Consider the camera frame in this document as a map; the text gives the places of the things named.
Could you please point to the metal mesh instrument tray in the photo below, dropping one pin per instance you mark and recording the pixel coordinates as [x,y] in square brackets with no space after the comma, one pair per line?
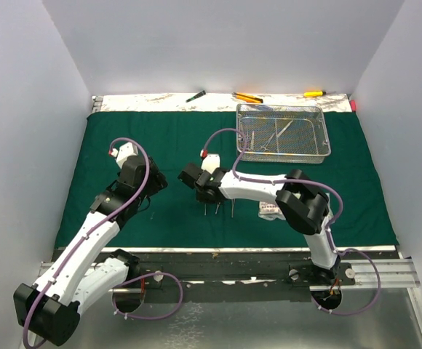
[306,141]

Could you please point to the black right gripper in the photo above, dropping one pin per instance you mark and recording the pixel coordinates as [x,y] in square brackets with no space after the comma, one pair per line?
[198,198]

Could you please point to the red object at table edge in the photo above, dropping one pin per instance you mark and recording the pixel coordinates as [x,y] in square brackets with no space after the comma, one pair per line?
[353,105]

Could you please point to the green black screwdriver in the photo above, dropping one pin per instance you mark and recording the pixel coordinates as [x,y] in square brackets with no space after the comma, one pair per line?
[196,96]

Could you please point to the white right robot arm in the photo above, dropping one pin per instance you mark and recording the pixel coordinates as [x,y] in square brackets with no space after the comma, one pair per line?
[309,207]

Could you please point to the aluminium front rail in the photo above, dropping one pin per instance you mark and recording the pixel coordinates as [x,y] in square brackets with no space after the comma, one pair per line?
[352,274]

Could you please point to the pink packet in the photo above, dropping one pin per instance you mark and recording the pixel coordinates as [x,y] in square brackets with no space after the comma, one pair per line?
[269,212]

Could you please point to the curved tip steel tweezers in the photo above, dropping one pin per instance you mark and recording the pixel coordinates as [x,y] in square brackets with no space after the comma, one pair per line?
[280,133]

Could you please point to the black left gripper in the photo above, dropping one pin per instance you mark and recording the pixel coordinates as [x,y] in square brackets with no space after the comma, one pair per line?
[158,179]

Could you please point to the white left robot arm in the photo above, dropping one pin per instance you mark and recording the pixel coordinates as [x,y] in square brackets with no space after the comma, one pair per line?
[50,309]

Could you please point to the dark green surgical drape cloth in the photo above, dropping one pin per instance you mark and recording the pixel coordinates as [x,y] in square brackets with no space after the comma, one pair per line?
[174,218]

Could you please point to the yellow handled screwdriver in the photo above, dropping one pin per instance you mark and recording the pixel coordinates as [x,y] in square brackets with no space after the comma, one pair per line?
[313,94]

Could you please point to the steel scissors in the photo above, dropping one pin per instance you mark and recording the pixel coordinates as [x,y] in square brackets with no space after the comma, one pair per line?
[251,139]

